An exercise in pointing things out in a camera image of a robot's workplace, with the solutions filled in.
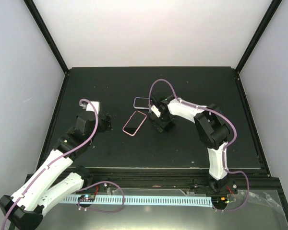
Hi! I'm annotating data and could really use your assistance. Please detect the phone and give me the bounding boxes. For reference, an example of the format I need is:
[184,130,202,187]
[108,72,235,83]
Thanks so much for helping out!
[122,111,147,137]
[133,97,149,110]

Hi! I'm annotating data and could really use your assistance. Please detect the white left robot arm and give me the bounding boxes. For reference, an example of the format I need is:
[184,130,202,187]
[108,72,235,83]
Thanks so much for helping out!
[0,111,111,230]

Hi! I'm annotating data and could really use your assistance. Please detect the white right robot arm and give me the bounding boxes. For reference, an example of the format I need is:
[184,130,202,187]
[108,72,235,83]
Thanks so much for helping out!
[149,93,237,194]

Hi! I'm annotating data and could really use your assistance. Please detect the phone in lavender case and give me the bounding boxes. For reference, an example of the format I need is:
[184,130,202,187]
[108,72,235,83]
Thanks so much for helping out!
[133,97,149,110]

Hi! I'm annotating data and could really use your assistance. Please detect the left base circuit board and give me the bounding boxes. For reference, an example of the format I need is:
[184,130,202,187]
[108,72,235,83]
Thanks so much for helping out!
[78,195,95,203]

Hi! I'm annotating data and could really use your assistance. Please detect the base circuit board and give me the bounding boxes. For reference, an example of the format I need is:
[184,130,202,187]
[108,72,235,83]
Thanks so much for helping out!
[78,195,95,203]
[212,195,238,204]

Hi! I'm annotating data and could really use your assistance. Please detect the right base circuit board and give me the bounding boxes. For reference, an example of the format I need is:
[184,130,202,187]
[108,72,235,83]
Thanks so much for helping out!
[212,195,238,204]

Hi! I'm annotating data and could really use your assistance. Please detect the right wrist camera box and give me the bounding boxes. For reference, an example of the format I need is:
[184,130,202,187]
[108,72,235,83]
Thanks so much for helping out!
[149,105,161,119]

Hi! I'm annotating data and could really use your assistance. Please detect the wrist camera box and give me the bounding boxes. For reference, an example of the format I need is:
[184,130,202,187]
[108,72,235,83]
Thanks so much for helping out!
[149,105,161,119]
[86,101,100,114]

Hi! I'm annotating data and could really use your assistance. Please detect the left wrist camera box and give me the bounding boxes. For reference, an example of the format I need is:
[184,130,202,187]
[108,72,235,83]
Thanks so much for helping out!
[86,101,100,114]

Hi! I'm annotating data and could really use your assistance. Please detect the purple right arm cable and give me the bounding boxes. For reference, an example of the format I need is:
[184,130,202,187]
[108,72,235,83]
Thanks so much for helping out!
[148,79,250,213]

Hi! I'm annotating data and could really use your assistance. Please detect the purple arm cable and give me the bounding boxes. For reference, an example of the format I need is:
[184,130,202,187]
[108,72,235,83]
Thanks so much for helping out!
[148,79,250,213]
[1,98,99,230]

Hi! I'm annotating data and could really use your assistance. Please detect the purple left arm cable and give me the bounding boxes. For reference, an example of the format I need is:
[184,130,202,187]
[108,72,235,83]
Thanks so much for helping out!
[1,98,99,230]

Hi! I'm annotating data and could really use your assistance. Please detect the white slotted cable duct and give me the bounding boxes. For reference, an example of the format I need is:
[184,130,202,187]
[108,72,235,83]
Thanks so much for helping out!
[60,195,213,207]

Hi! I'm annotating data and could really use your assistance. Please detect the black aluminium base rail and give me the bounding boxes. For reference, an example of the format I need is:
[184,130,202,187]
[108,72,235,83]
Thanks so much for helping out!
[83,168,282,194]

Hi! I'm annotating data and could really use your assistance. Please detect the left black frame post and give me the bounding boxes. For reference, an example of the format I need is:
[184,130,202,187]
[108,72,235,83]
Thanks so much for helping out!
[24,0,69,74]

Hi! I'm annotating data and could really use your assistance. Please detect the black frame post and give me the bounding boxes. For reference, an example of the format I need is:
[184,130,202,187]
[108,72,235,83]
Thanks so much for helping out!
[235,0,282,74]
[24,0,69,74]

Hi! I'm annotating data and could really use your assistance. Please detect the right black frame post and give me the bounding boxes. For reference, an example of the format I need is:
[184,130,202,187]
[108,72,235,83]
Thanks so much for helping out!
[235,0,282,74]

